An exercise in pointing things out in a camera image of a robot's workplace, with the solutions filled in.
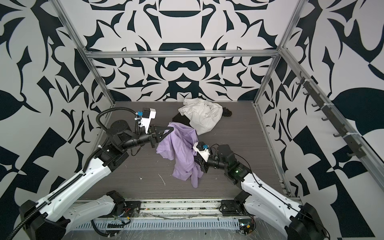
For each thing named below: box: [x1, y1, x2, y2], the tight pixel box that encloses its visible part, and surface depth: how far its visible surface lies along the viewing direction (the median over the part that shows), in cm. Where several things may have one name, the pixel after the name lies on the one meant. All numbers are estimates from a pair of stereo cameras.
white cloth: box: [178, 97, 223, 136], surface depth 104 cm
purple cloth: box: [156, 122, 204, 188], surface depth 69 cm
